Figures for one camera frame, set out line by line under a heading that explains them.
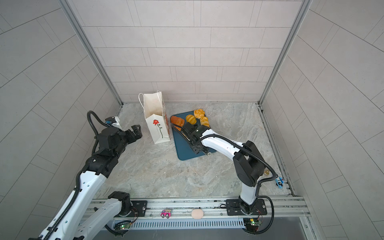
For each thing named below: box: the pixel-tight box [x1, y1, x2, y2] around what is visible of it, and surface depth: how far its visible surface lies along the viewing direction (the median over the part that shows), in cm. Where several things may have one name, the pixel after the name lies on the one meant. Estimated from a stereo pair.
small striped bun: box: [185, 114, 197, 125], surface depth 104 cm
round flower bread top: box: [193, 108, 205, 120], surface depth 107 cm
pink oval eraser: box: [191, 208, 204, 220], surface depth 70 cm
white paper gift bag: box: [138, 90, 171, 145], surface depth 88 cm
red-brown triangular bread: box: [170, 116, 185, 132], surface depth 104 cm
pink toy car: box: [160, 209, 172, 219], surface depth 69 cm
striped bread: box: [200, 116, 210, 128], surface depth 104 cm
